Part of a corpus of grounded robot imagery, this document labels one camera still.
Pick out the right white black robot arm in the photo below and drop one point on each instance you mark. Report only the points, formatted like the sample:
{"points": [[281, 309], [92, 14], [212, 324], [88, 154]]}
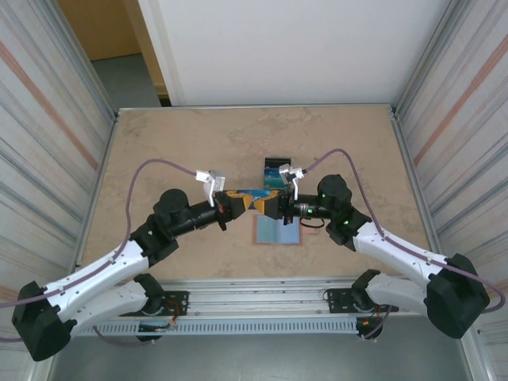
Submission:
{"points": [[397, 250]]}

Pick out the wooden door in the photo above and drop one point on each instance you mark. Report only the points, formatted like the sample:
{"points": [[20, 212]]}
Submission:
{"points": [[103, 28]]}

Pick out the translucent enclosure side panel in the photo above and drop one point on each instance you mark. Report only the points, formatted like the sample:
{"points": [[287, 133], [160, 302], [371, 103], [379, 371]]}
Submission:
{"points": [[476, 119], [31, 119]]}

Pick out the aluminium mounting rail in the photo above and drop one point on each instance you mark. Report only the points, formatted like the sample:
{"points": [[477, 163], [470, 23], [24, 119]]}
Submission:
{"points": [[258, 295]]}

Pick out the blue VIP card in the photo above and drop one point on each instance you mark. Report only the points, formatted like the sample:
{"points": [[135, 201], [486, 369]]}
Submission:
{"points": [[272, 173]]}

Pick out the pink card holder wallet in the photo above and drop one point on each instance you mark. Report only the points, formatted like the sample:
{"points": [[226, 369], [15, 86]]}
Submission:
{"points": [[274, 232]]}

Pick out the black card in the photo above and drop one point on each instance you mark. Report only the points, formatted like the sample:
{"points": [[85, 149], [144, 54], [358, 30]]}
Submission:
{"points": [[275, 162]]}

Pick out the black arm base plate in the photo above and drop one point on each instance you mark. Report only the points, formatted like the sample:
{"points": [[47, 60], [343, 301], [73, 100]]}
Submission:
{"points": [[337, 295], [176, 297]]}

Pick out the teal card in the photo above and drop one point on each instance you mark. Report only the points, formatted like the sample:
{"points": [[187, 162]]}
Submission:
{"points": [[272, 183]]}

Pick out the aluminium frame post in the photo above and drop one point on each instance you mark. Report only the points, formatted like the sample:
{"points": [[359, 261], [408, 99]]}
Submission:
{"points": [[84, 59], [424, 59]]}

